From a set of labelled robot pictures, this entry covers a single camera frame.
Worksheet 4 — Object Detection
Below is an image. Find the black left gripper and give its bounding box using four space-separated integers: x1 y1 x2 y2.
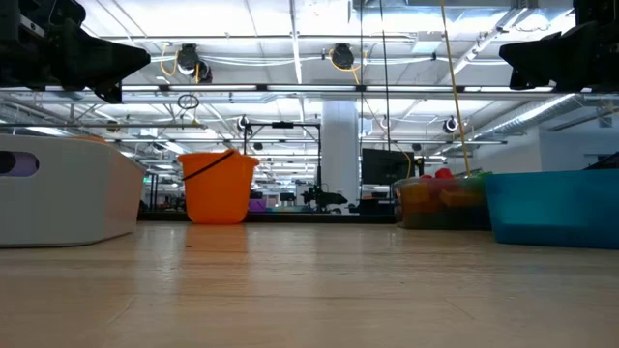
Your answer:
0 0 152 104

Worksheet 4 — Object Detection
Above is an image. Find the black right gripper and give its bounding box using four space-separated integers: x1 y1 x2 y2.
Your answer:
498 0 619 93

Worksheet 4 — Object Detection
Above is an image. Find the purple foam die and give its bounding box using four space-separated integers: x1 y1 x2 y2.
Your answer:
0 151 41 178

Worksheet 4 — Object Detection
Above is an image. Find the light grey plastic bin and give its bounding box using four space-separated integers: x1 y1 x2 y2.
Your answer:
0 133 147 248

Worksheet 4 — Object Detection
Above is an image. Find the teal plastic bin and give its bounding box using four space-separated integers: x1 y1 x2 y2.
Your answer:
485 168 619 250

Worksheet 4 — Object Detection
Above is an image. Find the orange plastic bucket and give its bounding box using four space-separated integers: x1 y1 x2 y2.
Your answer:
177 148 261 225

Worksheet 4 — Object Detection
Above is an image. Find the brown plastic bin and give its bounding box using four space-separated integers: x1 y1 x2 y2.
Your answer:
392 166 493 231

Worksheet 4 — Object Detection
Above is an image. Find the black monitor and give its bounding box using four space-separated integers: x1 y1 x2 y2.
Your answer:
361 147 416 186

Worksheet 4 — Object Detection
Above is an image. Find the white pillar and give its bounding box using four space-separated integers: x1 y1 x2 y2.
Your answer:
320 100 362 207

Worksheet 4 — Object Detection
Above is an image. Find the yellow cable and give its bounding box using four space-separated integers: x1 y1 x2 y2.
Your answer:
438 0 472 176

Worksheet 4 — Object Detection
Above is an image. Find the black background rig frame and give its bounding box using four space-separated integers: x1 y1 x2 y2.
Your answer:
243 120 324 194

